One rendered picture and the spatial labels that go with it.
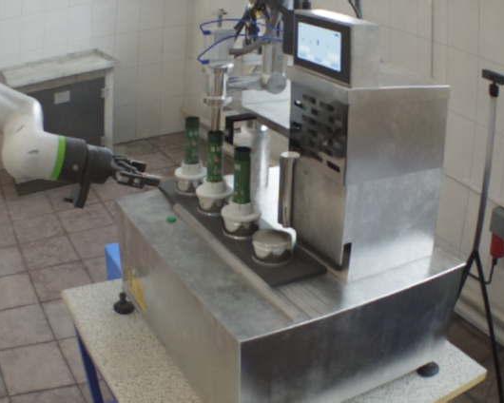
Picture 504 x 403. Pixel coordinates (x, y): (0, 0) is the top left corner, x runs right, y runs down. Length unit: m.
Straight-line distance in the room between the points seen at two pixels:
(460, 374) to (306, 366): 0.43
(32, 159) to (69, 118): 2.92
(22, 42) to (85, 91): 0.86
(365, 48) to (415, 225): 0.36
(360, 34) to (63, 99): 3.26
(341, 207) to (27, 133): 0.61
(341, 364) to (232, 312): 0.22
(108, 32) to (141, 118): 0.82
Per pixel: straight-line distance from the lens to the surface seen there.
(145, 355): 1.40
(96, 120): 4.22
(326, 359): 1.11
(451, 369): 1.41
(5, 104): 1.33
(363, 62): 1.00
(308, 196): 1.15
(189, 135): 1.39
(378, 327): 1.15
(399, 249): 1.19
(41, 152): 1.25
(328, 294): 1.11
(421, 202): 1.18
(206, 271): 1.16
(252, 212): 1.24
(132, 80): 4.97
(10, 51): 4.68
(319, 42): 1.05
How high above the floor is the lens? 1.59
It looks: 24 degrees down
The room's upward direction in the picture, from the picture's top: 2 degrees clockwise
